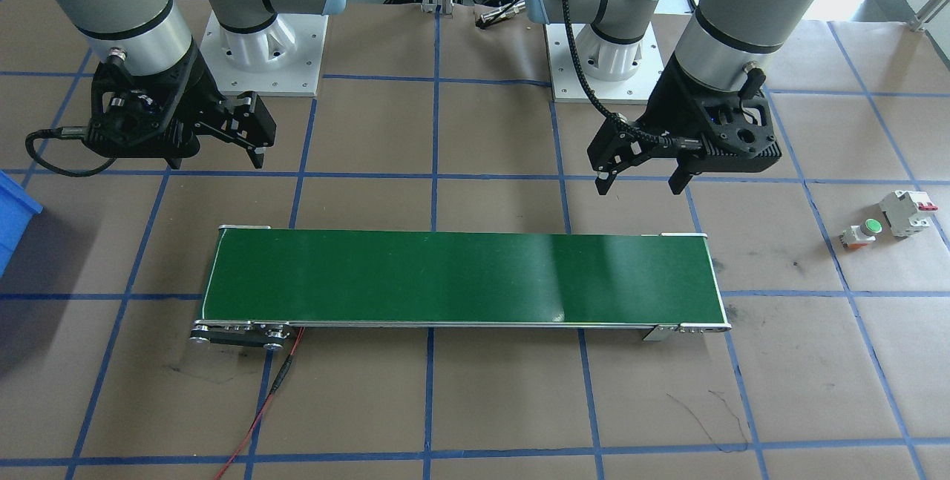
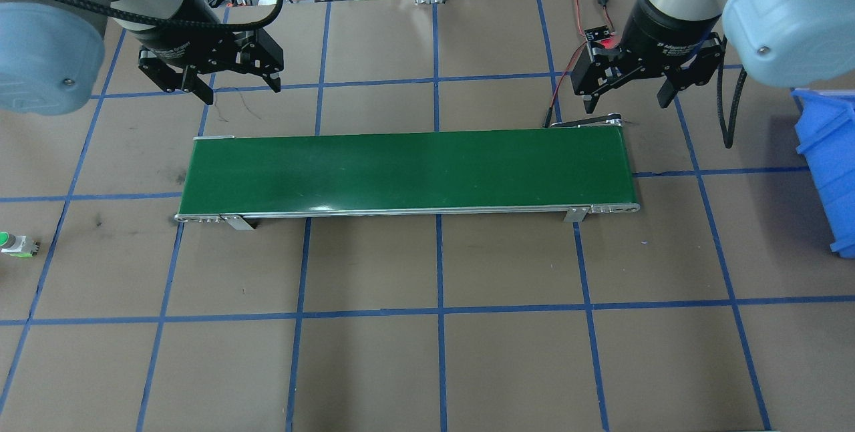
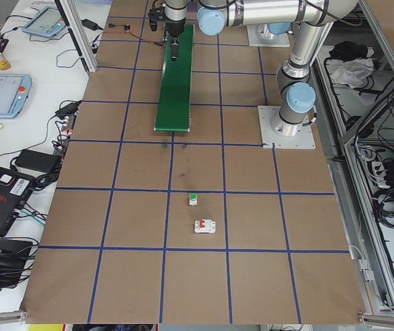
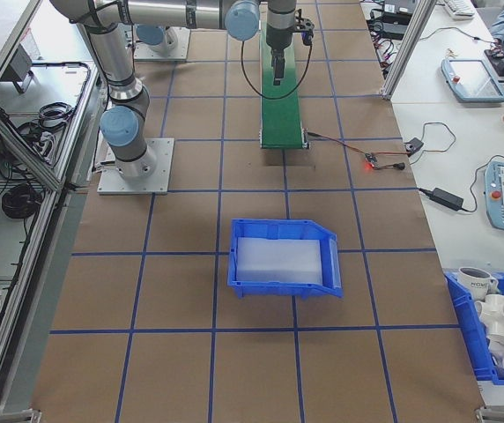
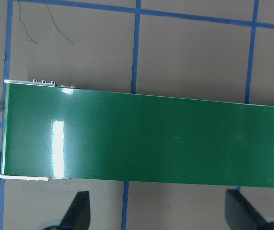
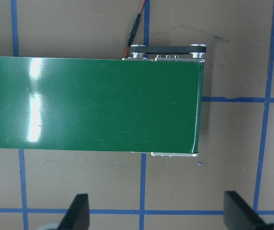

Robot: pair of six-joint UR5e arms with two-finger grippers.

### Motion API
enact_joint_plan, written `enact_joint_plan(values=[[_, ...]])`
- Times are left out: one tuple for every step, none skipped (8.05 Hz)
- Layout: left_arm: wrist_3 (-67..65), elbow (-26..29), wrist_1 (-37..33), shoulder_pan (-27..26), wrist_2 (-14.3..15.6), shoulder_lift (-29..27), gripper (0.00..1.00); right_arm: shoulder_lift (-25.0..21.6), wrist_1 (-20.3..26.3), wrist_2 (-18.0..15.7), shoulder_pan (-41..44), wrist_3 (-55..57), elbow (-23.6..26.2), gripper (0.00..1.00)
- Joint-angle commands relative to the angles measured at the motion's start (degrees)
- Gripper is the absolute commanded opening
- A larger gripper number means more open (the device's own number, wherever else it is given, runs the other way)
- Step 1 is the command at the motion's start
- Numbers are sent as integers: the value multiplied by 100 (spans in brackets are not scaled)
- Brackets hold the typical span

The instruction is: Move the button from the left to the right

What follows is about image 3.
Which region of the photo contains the white square base plate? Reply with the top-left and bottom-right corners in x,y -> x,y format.
257,105 -> 317,152
247,23 -> 291,48

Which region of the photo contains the V-shaped metal frame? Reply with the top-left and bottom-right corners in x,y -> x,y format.
312,0 -> 394,314

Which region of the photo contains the large black power brick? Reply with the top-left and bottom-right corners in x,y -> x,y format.
13,148 -> 63,172

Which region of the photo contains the white circuit breaker red switch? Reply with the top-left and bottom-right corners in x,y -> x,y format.
192,218 -> 218,235

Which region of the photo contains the thin black cable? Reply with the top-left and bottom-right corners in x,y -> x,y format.
56,32 -> 96,70

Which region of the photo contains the white cloth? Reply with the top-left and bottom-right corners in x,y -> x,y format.
331,57 -> 379,89

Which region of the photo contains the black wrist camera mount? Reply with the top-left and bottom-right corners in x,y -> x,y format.
147,6 -> 166,33

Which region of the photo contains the red black wire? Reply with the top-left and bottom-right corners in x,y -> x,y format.
102,29 -> 166,46

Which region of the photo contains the green belt conveyor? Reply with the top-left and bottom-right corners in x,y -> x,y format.
153,23 -> 197,134

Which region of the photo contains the aluminium rig bar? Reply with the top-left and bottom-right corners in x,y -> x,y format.
357,312 -> 394,327
0,309 -> 28,327

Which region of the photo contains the white power strip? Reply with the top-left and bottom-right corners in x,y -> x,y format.
369,160 -> 389,189

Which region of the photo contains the grey power strip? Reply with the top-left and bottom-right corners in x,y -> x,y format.
52,113 -> 78,158

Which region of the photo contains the blue grey teach pendant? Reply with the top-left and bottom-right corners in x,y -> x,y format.
0,73 -> 33,121
21,6 -> 68,38

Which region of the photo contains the black cloth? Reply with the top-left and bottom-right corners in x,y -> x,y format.
328,40 -> 370,59

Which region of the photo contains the aluminium frame post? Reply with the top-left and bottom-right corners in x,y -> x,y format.
54,0 -> 98,73

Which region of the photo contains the black cable bundle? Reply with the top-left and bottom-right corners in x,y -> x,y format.
372,188 -> 394,228

